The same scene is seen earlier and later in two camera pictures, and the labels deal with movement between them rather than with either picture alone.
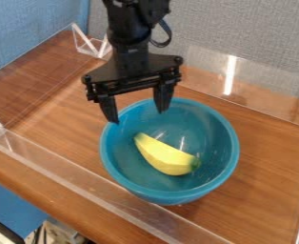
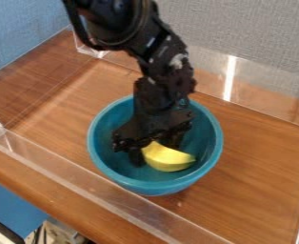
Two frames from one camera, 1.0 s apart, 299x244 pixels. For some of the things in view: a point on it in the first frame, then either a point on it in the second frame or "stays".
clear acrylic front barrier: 114,199 stays
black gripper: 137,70 to 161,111
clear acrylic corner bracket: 95,47 stays
